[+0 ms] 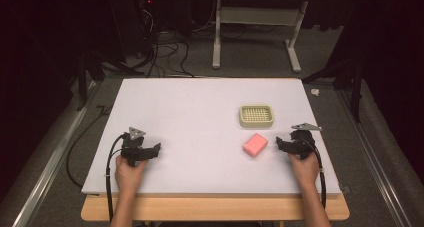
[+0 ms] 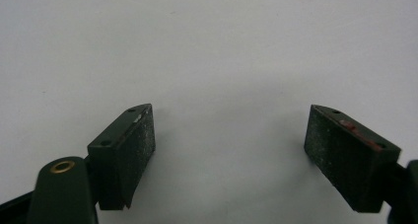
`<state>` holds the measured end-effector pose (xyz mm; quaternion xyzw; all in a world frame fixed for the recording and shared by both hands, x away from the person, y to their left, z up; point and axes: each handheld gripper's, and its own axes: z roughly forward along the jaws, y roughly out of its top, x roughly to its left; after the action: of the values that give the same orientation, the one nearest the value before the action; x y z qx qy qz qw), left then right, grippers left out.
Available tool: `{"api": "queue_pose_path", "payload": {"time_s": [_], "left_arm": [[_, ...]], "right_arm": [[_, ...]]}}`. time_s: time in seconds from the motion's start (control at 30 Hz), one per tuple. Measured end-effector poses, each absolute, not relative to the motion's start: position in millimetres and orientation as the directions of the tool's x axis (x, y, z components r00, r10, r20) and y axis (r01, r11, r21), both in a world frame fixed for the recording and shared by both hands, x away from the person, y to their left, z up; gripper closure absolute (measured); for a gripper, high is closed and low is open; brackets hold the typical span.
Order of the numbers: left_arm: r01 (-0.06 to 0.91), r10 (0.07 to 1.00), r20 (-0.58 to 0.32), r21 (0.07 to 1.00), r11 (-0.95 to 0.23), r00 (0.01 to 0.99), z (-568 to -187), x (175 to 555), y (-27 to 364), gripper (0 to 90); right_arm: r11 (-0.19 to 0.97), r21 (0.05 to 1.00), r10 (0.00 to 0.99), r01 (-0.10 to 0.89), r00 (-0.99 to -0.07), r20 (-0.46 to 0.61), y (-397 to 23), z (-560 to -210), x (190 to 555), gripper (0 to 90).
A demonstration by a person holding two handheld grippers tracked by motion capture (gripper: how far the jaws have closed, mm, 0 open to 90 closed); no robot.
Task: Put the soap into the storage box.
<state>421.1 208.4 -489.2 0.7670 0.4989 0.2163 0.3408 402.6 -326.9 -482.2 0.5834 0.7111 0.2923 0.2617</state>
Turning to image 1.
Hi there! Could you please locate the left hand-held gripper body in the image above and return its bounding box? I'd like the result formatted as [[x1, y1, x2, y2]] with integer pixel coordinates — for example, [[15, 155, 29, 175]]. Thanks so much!
[[120, 126, 152, 168]]

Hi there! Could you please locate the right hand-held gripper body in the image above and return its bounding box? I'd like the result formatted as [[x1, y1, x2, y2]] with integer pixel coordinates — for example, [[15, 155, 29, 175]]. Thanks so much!
[[286, 122, 323, 161]]

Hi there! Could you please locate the pink soap bar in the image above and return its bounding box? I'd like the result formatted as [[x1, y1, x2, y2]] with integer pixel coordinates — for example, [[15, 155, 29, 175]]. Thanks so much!
[[242, 132, 269, 159]]

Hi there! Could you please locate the beige soap dish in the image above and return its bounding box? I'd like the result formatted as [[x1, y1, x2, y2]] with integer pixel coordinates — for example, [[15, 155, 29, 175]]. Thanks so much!
[[238, 103, 275, 129]]

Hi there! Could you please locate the person's right hand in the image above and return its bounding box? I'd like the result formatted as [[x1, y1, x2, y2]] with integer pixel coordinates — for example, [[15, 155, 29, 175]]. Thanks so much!
[[287, 151, 321, 189]]

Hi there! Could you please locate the person's left hand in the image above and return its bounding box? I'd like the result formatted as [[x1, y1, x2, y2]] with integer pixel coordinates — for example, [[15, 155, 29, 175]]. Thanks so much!
[[114, 154, 150, 197]]

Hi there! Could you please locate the white foam board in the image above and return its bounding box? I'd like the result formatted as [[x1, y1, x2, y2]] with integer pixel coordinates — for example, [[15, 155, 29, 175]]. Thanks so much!
[[80, 77, 343, 199]]

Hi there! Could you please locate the black stand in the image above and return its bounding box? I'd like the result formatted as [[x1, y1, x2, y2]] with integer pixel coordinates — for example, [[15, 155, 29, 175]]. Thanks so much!
[[301, 52, 365, 124], [75, 48, 146, 112]]

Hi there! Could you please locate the wooden table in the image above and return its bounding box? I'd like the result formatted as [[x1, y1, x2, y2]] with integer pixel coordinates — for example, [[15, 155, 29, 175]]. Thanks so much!
[[80, 192, 351, 222]]

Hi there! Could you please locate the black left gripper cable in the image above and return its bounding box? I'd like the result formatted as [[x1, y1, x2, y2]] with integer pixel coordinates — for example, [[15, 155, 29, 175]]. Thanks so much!
[[105, 133, 127, 223]]

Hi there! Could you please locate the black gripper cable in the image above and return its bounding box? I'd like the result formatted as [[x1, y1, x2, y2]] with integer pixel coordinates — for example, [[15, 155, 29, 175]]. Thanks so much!
[[105, 133, 127, 223], [301, 139, 328, 210]]

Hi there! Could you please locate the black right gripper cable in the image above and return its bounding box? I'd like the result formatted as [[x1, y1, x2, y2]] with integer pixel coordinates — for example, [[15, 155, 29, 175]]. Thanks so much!
[[301, 139, 328, 210]]

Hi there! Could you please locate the black floor cable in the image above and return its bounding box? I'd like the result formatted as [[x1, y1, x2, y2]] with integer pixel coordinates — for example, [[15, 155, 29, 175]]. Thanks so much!
[[65, 104, 114, 189]]

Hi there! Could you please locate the metal floor rail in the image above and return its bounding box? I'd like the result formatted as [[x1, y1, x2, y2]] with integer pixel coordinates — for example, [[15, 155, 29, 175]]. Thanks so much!
[[334, 88, 413, 227], [11, 80, 101, 227]]

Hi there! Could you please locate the tangle of black cables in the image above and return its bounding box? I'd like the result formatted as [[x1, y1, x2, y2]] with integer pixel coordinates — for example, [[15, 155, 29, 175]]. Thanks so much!
[[134, 6, 218, 79]]

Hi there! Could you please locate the white metal desk frame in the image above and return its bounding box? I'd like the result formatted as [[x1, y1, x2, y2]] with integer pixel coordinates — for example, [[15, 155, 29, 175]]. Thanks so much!
[[211, 0, 310, 74]]

